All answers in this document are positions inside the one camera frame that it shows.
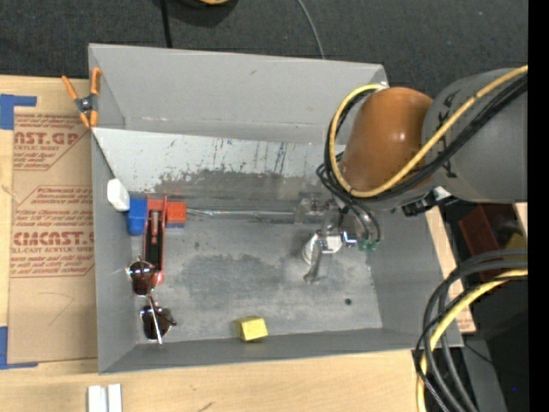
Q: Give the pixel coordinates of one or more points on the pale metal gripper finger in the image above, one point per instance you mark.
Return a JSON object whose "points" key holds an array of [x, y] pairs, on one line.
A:
{"points": [[316, 268], [309, 249]]}

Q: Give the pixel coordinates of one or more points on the grey metal bin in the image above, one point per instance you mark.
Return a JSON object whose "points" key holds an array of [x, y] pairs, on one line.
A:
{"points": [[240, 268]]}

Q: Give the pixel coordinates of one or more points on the yellow sponge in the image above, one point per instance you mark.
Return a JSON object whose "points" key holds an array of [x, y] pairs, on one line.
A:
{"points": [[251, 328]]}

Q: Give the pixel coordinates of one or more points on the red-brown flat block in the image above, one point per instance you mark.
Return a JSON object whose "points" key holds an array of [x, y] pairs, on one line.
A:
{"points": [[476, 238]]}

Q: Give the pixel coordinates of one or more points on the orange block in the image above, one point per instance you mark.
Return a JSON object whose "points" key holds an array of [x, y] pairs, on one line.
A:
{"points": [[176, 215]]}

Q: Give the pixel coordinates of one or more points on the dark red sunglasses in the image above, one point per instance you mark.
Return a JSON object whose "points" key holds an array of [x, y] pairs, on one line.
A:
{"points": [[143, 275]]}

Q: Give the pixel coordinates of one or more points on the blue block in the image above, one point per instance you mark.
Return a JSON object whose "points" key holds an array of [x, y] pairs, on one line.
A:
{"points": [[137, 215]]}

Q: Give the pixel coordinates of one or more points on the white rounded object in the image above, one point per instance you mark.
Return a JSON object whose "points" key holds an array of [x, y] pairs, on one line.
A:
{"points": [[117, 195]]}

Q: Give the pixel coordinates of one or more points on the brown cardboard board, red print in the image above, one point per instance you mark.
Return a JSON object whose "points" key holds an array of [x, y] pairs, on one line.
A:
{"points": [[47, 298]]}

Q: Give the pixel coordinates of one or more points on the black cylinder on white bracket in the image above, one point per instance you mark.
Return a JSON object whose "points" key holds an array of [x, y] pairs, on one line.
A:
{"points": [[418, 207]]}

